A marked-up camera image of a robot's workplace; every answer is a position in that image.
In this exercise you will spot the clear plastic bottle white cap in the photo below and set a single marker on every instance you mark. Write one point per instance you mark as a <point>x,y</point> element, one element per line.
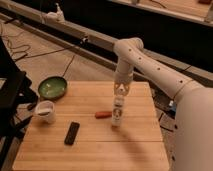
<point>117,110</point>

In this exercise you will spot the blue power box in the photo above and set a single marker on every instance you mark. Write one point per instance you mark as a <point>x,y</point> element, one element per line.
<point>172,106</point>

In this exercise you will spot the grey metal rail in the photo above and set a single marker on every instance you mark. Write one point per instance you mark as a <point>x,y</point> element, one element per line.
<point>104,22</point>

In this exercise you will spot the white object on rail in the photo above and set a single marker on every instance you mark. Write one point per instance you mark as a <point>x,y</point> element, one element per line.
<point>58,15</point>

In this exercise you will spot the orange carrot toy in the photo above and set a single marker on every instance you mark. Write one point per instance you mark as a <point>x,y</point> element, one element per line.
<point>103,114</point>

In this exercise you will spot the black chair frame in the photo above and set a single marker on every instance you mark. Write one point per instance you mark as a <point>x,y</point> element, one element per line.
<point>15,90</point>

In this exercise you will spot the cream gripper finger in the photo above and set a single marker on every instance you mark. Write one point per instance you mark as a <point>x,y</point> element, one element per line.
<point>126,90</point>
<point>116,89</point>

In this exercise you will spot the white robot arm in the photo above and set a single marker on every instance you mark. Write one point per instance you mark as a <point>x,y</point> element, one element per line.
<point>193,136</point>

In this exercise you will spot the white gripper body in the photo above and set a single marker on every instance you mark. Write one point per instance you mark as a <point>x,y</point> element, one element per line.
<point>123,78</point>

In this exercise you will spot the white paper cup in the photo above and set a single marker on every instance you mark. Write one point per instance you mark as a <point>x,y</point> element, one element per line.
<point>45,110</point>

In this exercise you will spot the green bowl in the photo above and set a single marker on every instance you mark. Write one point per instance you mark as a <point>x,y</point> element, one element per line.
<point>52,88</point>

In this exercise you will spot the black remote control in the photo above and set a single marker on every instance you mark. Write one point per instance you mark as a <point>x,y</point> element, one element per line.
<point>72,133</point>

